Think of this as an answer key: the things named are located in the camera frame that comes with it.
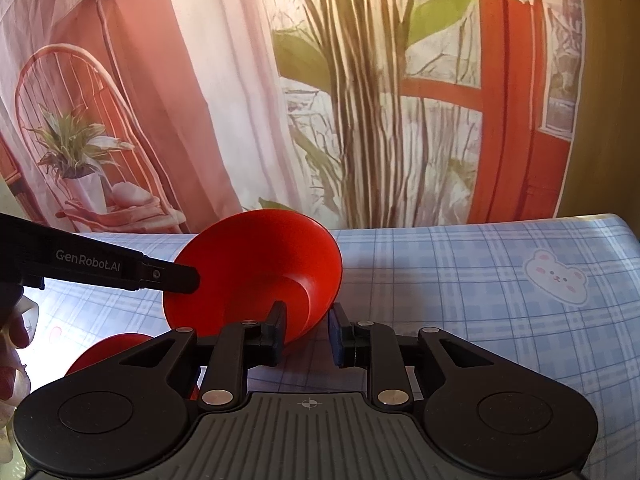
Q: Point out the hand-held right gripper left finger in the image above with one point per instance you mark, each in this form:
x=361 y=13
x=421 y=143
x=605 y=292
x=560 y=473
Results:
x=274 y=335

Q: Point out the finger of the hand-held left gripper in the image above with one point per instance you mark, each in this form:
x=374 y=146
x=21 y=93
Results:
x=170 y=277

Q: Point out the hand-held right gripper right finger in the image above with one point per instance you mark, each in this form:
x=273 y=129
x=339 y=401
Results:
x=336 y=340

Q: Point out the red bowl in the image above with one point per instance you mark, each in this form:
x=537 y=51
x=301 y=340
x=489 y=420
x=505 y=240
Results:
x=250 y=265
x=107 y=350

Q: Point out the person's left hand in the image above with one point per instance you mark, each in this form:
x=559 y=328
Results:
x=12 y=332

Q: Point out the printed room backdrop cloth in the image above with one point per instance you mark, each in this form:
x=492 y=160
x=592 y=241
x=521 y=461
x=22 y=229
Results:
x=200 y=110

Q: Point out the ochre wooden panel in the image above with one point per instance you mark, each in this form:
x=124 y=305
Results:
x=610 y=135

